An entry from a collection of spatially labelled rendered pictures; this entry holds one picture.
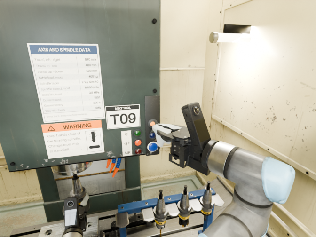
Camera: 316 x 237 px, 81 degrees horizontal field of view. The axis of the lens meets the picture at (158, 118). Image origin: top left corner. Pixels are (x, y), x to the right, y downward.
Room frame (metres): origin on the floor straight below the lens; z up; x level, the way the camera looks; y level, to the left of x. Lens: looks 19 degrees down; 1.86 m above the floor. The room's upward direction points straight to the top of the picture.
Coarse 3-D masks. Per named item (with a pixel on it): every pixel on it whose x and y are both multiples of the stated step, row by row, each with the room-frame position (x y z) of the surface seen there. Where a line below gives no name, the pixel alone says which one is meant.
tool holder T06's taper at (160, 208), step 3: (159, 198) 0.62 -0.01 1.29; (162, 198) 0.62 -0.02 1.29; (159, 201) 0.62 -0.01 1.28; (162, 201) 0.62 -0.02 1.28; (159, 204) 0.62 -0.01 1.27; (162, 204) 0.62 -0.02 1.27; (156, 207) 0.63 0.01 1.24; (159, 207) 0.61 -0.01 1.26; (162, 207) 0.61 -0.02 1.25; (165, 207) 0.63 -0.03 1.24; (156, 210) 0.62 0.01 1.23; (159, 210) 0.61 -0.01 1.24; (162, 210) 0.61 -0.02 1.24; (165, 210) 0.62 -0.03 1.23; (159, 213) 0.61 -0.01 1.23; (162, 213) 0.61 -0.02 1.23
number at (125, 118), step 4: (120, 112) 0.52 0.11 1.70; (124, 112) 0.52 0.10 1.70; (128, 112) 0.53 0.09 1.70; (132, 112) 0.53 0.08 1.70; (136, 112) 0.53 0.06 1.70; (120, 116) 0.52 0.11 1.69; (124, 116) 0.52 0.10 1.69; (128, 116) 0.53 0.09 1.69; (132, 116) 0.53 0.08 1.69; (136, 116) 0.53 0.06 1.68; (120, 120) 0.52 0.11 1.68; (124, 120) 0.52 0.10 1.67; (128, 120) 0.53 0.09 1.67; (132, 120) 0.53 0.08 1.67; (136, 120) 0.53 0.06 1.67; (120, 124) 0.52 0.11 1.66; (124, 124) 0.52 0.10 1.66; (128, 124) 0.53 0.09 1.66; (132, 124) 0.53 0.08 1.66; (136, 124) 0.53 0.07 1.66
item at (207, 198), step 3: (210, 189) 0.68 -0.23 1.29; (204, 192) 0.69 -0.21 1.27; (207, 192) 0.67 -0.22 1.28; (210, 192) 0.67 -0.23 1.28; (204, 195) 0.68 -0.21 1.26; (207, 195) 0.67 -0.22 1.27; (210, 195) 0.67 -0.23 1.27; (204, 198) 0.68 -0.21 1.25; (207, 198) 0.67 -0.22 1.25; (210, 198) 0.67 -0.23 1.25; (204, 201) 0.67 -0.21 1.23; (207, 201) 0.67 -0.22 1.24; (210, 201) 0.67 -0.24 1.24
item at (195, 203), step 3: (195, 198) 0.71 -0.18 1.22; (189, 201) 0.69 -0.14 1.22; (192, 201) 0.69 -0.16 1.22; (195, 201) 0.69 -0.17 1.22; (198, 201) 0.69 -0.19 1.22; (192, 204) 0.67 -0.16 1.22; (195, 204) 0.67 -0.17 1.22; (198, 204) 0.67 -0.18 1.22; (192, 207) 0.65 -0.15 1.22; (195, 207) 0.65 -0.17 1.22; (198, 207) 0.65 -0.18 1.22; (201, 207) 0.65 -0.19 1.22; (192, 210) 0.64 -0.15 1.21; (195, 210) 0.64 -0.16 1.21; (198, 210) 0.64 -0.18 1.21
